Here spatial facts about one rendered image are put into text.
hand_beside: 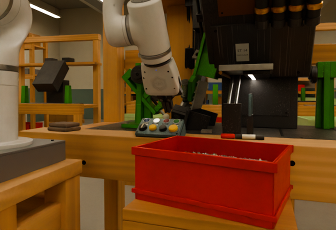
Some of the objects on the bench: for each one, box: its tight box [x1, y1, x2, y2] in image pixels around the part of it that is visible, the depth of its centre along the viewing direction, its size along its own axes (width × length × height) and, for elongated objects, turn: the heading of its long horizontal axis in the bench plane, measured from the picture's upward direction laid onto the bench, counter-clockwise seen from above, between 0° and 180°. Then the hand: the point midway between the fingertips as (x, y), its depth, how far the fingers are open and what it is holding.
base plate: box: [86, 120, 336, 141], centre depth 119 cm, size 42×110×2 cm
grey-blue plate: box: [247, 94, 254, 135], centre depth 101 cm, size 10×2×14 cm
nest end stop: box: [171, 110, 186, 120], centre depth 115 cm, size 4×7×6 cm
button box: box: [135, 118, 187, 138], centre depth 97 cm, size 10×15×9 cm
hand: (167, 104), depth 87 cm, fingers closed
